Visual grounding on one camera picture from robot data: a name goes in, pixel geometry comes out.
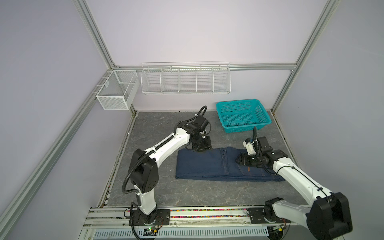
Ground aluminium front mounting rail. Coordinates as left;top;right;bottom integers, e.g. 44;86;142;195
82;206;299;229

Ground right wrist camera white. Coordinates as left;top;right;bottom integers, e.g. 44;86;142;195
243;138;257;156

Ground dark blue denim trousers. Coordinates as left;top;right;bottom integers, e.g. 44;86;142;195
176;147;285;182

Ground teal plastic basket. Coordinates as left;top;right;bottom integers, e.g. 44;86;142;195
216;99;272;134

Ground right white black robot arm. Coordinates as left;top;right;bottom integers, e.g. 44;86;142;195
236;128;353;240

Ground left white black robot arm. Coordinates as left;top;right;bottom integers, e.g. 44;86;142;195
122;106;212;225

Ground long white wire wall basket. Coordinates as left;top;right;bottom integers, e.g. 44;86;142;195
141;68;232;95

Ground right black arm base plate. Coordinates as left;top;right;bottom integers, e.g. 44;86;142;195
246;207;291;224

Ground white slotted cable duct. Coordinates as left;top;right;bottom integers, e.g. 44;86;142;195
93;226;269;240

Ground small white mesh wall basket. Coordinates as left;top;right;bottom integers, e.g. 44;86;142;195
96;70;140;111

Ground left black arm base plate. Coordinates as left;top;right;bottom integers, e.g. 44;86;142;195
129;209;171;226

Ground aluminium frame back crossbar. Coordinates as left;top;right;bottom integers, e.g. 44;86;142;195
114;62;298;72

